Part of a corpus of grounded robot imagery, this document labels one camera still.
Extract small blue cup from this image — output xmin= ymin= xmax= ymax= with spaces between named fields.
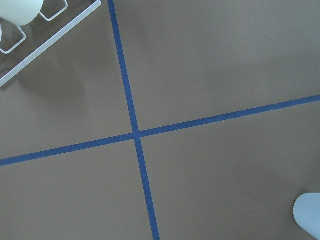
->
xmin=293 ymin=193 xmax=320 ymax=240

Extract white wire cup rack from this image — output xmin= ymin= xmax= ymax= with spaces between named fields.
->
xmin=0 ymin=0 xmax=102 ymax=87

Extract white cup in rack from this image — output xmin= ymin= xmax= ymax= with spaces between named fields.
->
xmin=0 ymin=0 xmax=44 ymax=26

